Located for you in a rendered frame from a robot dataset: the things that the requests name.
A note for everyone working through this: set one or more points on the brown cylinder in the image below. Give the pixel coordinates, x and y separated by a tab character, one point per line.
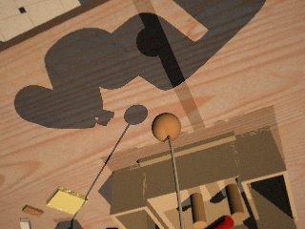
234	201
198	212

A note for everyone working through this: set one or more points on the red cylinder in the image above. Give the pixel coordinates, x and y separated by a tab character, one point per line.
225	223

